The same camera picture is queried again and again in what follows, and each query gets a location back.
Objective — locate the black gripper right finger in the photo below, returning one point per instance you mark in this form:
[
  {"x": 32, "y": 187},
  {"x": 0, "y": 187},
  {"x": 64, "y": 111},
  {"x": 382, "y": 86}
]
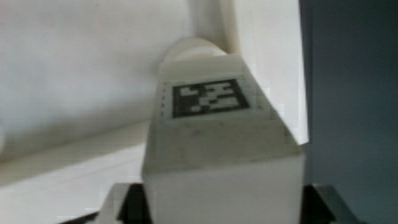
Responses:
[{"x": 323, "y": 207}]

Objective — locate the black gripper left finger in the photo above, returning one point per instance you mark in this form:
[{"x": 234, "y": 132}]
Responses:
[{"x": 122, "y": 209}]

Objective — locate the white leg with tag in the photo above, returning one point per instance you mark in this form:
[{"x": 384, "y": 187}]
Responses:
[{"x": 222, "y": 168}]

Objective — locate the white square tabletop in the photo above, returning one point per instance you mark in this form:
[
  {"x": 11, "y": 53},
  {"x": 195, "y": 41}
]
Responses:
[{"x": 82, "y": 47}]

